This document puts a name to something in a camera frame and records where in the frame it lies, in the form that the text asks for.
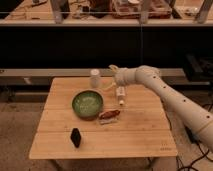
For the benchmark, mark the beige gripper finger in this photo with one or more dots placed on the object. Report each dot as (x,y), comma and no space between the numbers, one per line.
(108,86)
(114,68)

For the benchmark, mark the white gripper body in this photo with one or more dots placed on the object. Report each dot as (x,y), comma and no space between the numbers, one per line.
(125,76)

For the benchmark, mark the white ceramic cup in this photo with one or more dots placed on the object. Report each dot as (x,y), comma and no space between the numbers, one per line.
(95,78)

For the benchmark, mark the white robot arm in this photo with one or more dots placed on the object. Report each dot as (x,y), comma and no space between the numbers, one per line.
(195,117)

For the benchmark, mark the black eraser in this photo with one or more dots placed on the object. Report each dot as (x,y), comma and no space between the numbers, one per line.
(75,137)

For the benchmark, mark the white tube with cap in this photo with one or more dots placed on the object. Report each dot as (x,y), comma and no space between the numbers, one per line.
(120,94)

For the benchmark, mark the red-brown sausage toy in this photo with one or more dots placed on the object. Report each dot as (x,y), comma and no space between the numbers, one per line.
(109,114)

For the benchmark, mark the green bowl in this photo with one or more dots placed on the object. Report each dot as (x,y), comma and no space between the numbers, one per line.
(87,104)

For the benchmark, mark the wooden folding table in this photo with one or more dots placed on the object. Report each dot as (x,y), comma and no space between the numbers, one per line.
(142,129)

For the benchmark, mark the red tray on shelf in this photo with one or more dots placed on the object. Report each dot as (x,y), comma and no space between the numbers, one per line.
(158,9)

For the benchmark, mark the long metal workbench shelf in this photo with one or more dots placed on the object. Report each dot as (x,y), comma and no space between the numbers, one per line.
(96,13)

